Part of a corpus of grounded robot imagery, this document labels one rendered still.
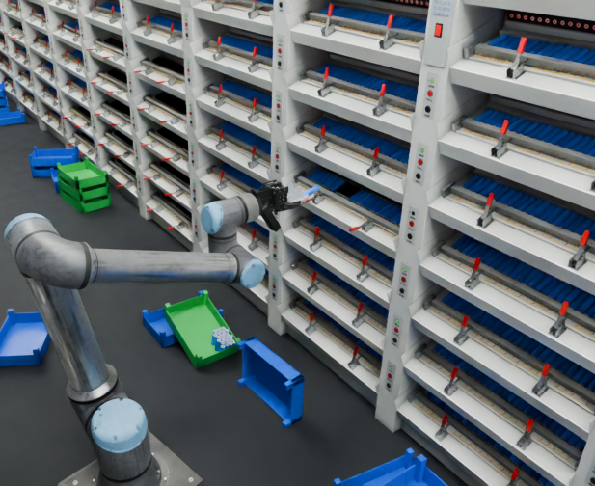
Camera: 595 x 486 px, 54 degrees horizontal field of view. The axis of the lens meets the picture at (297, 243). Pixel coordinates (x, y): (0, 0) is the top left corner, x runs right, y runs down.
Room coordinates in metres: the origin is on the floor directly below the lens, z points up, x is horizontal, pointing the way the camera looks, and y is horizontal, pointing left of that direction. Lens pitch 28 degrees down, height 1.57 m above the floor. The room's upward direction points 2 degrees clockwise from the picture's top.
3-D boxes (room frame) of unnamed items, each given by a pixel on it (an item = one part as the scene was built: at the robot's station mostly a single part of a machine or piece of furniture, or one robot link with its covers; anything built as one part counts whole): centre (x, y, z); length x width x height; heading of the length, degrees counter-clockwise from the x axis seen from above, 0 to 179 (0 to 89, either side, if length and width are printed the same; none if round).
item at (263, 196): (1.74, 0.10, 0.82); 0.12 x 0.08 x 0.09; 128
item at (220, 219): (1.64, 0.23, 0.80); 0.12 x 0.09 x 0.10; 128
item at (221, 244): (1.63, 0.23, 0.69); 0.12 x 0.09 x 0.12; 37
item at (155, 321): (2.17, 0.49, 0.04); 0.30 x 0.20 x 0.08; 128
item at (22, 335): (1.99, 1.13, 0.04); 0.30 x 0.20 x 0.08; 8
